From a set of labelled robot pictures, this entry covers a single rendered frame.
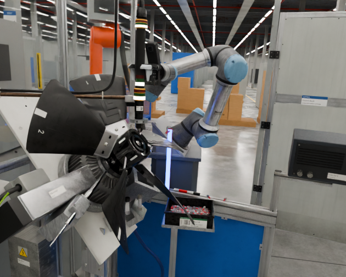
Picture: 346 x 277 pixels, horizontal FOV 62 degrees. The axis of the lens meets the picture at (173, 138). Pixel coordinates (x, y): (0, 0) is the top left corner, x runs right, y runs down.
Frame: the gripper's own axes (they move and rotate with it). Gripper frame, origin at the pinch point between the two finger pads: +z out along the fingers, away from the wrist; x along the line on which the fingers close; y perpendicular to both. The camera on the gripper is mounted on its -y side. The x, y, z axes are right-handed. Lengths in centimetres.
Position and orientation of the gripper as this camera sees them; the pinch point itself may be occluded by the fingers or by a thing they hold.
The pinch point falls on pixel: (135, 65)
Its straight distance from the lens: 107.8
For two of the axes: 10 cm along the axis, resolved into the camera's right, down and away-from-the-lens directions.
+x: -9.3, -1.3, 3.3
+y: -0.6, 9.7, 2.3
